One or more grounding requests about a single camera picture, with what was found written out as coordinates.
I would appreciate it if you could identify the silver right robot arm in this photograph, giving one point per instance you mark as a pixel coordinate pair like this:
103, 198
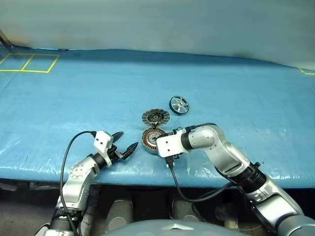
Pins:
226, 157

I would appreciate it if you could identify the metal angled bracket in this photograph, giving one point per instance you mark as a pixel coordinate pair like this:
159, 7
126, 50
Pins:
5, 39

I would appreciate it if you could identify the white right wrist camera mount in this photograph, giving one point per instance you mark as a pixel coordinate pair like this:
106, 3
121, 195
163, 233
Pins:
169, 145

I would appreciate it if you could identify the round motor housing copper windings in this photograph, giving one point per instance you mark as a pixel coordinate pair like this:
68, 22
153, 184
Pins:
150, 141

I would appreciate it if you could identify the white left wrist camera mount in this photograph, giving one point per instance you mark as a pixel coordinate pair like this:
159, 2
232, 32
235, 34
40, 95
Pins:
102, 142

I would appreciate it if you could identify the grey robot torso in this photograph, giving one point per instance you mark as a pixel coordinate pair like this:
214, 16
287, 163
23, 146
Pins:
172, 228

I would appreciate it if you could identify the grey rounded shape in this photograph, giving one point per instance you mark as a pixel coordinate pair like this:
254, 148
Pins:
120, 214
184, 211

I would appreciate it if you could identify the yellow tape double square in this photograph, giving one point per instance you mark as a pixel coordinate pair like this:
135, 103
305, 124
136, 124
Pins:
27, 63

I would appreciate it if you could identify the round hinged motor lid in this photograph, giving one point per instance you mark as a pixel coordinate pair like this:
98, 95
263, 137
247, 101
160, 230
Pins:
155, 117

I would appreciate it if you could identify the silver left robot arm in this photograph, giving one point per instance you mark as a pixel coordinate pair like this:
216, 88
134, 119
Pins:
75, 182

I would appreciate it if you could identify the silver spoked rotor black rim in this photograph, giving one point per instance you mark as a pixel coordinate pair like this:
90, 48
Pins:
179, 105

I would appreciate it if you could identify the blue plastic table cover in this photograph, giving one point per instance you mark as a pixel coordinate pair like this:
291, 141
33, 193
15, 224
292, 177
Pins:
98, 98

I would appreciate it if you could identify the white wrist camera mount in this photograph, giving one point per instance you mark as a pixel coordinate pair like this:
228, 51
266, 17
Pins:
169, 145
102, 142

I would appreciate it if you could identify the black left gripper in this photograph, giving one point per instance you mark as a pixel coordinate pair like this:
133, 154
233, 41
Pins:
112, 155

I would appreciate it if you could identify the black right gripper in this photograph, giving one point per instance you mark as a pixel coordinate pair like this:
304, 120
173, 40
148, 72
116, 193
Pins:
178, 156

